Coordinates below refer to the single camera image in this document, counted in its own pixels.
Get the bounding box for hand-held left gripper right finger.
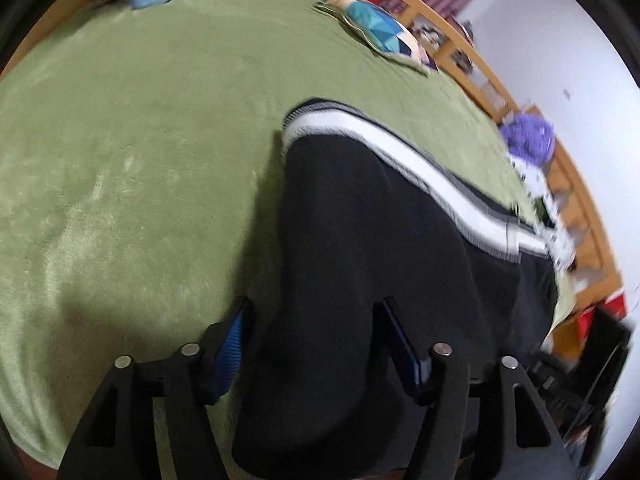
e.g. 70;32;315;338
372;296;576;480

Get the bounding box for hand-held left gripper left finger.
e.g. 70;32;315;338
56;296;257;480

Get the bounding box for black pants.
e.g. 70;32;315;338
231;97;561;476

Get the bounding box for white flower print pillow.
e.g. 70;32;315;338
507;155;577;272

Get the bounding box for green fleece blanket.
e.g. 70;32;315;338
0;0;576;471

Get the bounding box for purple plush toy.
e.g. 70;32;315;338
500;114;557;167

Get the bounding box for geometric print pillow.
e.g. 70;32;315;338
315;0;441;76

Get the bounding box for wooden bed frame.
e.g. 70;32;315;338
0;0;626;341

